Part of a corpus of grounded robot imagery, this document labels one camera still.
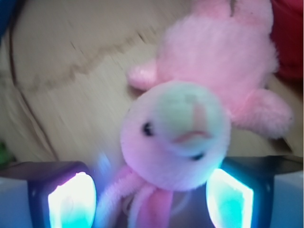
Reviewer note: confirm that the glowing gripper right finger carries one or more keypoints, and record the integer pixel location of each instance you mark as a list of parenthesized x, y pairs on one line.
[(257, 192)]

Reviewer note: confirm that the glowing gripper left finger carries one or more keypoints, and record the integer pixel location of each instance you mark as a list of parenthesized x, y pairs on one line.
[(47, 195)]

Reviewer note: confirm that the pink plush bunny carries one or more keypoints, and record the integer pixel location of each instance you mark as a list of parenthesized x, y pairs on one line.
[(209, 74)]

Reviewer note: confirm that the green plush toy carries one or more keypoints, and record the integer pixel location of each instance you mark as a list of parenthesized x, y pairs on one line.
[(5, 156)]

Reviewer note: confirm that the brown paper bag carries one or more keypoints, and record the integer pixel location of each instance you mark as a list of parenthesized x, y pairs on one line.
[(63, 90)]

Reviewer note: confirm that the red plush toy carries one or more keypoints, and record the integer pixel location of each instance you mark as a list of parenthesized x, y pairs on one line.
[(288, 36)]

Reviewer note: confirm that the blue rectangular block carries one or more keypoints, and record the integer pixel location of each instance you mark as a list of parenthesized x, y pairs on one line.
[(9, 10)]

